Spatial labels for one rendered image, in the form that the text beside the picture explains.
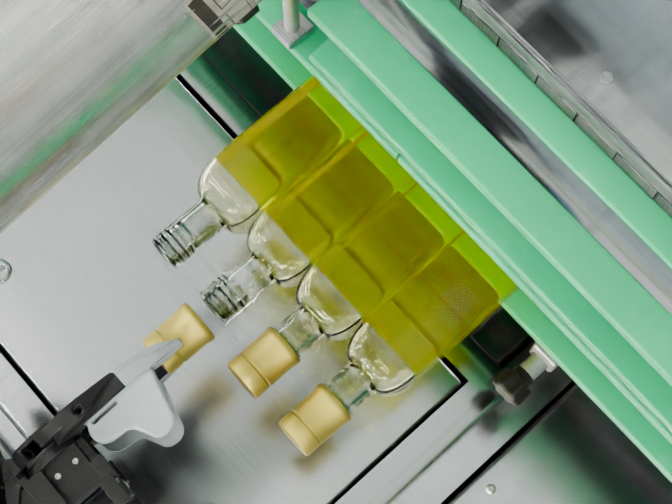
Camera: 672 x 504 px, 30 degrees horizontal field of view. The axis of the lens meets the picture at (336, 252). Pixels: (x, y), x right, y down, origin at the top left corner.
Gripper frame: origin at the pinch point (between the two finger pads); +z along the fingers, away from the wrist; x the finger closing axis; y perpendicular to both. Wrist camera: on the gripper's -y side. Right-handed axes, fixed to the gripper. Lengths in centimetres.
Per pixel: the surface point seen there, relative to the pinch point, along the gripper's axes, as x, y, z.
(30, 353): -12.8, -10.5, -8.2
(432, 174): 6.3, 4.5, 22.8
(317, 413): 1.8, 11.4, 5.3
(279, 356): 1.8, 6.4, 6.0
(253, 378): 1.8, 6.3, 3.5
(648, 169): 15.2, 15.5, 31.0
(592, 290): 13.9, 18.8, 22.9
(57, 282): -12.9, -13.9, -2.6
